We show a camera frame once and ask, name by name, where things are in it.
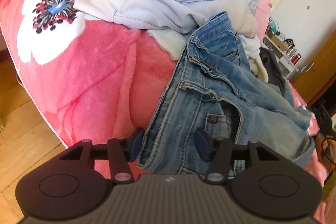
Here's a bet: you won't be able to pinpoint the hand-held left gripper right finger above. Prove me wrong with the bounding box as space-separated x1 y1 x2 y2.
195 127 280 185

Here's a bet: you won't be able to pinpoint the teal bag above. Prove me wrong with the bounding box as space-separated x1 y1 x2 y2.
269 19 280 33

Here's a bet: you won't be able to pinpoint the blue jeans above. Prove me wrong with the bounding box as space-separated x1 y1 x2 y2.
136 11 315 178

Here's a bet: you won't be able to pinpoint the cardboard box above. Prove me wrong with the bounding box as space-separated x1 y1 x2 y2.
266 32 286 50

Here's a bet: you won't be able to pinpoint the red floral blanket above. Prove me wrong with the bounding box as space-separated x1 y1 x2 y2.
0 0 331 224

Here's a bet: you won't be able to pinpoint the dark grey garment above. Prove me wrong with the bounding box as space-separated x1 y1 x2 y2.
259 47 290 94

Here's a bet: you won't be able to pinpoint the white knit sweater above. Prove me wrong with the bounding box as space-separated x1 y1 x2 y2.
147 28 193 60

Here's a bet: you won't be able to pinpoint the white shelf unit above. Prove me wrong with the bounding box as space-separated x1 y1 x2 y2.
262 30 302 78

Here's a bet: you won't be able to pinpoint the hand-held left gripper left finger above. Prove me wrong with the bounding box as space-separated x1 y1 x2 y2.
60 128 144 185

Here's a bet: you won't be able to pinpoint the wooden door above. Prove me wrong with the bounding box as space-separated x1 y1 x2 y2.
291 30 336 109

